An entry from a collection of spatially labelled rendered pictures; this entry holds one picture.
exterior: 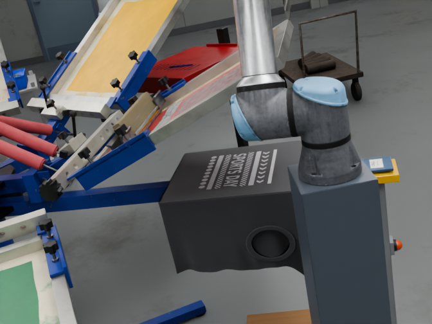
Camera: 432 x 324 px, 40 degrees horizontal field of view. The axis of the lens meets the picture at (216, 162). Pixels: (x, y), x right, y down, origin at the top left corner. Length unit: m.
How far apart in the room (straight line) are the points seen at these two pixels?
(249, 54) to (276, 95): 0.11
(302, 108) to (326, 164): 0.14
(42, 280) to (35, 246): 0.20
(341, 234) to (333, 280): 0.13
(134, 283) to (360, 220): 2.22
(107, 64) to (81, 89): 0.18
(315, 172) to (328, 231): 0.14
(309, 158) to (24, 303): 0.87
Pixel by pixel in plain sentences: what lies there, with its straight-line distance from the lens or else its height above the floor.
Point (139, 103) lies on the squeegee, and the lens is 2.25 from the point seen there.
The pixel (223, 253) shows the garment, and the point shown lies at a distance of 2.14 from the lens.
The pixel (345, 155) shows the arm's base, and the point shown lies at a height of 1.26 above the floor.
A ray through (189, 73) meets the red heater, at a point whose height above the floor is 1.11.
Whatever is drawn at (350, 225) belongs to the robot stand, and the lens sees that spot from 1.44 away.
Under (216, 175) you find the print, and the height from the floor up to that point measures 0.95.
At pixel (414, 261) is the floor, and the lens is 3.29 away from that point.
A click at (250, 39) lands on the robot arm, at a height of 1.54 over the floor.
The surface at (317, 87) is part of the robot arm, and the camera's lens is 1.35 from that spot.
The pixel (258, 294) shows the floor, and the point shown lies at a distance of 3.16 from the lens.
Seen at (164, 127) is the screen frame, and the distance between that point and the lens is 1.87.
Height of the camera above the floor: 1.82
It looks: 22 degrees down
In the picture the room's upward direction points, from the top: 12 degrees counter-clockwise
